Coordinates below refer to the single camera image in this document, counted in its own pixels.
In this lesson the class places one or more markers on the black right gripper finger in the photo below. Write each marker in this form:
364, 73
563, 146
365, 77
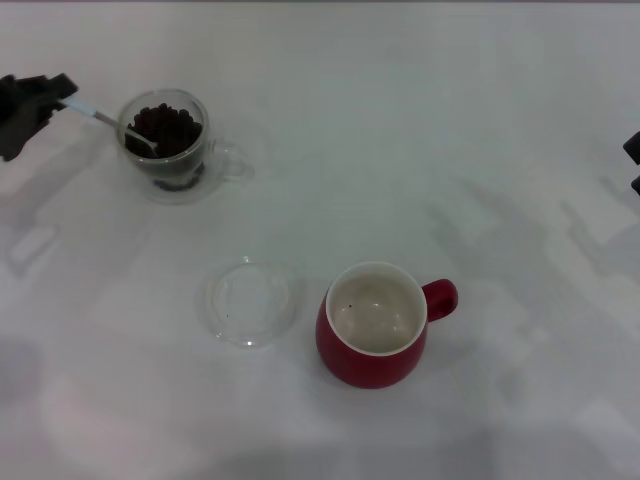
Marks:
634, 147
636, 185

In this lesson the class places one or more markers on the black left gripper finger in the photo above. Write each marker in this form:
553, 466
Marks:
47, 112
64, 85

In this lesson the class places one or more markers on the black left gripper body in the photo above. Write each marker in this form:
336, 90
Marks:
17, 115

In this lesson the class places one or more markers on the double-walled glass cup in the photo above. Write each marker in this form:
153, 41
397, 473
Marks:
227, 160

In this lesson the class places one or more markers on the red ceramic mug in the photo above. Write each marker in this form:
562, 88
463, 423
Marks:
360, 367

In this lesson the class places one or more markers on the pile of coffee beans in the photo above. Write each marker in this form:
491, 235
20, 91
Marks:
172, 125

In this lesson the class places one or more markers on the clear glass saucer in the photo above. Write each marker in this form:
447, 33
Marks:
250, 325

